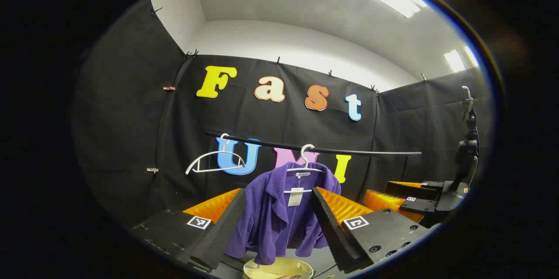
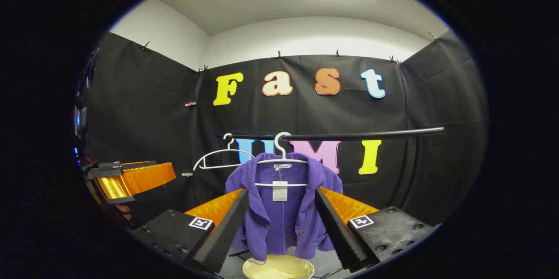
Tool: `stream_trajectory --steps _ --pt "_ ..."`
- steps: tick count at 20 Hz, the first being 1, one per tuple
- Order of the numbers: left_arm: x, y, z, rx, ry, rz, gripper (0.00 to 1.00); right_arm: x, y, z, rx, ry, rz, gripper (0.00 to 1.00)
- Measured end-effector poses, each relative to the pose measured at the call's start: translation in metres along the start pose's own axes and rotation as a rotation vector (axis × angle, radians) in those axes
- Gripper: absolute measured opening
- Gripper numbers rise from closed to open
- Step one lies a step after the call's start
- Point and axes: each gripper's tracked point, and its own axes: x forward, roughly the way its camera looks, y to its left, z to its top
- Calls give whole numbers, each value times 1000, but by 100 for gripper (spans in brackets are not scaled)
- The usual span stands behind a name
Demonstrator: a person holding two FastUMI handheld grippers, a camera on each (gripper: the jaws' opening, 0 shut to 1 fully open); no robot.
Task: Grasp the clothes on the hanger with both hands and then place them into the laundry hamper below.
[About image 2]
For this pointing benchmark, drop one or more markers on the cream round laundry hamper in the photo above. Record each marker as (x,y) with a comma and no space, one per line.
(279,270)

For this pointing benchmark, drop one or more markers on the white plastic clothes hanger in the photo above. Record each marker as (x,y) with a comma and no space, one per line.
(281,146)
(227,150)

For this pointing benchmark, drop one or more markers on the purple knit cardigan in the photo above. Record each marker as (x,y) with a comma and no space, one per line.
(284,222)

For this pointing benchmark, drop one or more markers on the black clothes rack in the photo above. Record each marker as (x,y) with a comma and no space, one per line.
(371,134)

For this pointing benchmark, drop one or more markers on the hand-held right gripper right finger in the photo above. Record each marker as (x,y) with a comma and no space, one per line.
(336,226)

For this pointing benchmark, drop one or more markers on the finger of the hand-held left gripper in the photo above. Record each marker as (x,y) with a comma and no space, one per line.
(139,178)

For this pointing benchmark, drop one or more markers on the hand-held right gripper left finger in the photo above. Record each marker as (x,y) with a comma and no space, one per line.
(227,231)

